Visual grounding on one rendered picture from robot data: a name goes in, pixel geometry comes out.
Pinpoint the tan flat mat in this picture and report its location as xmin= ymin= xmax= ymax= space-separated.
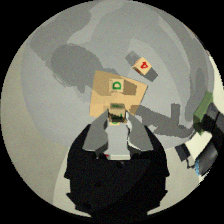
xmin=90 ymin=70 xmax=147 ymax=117

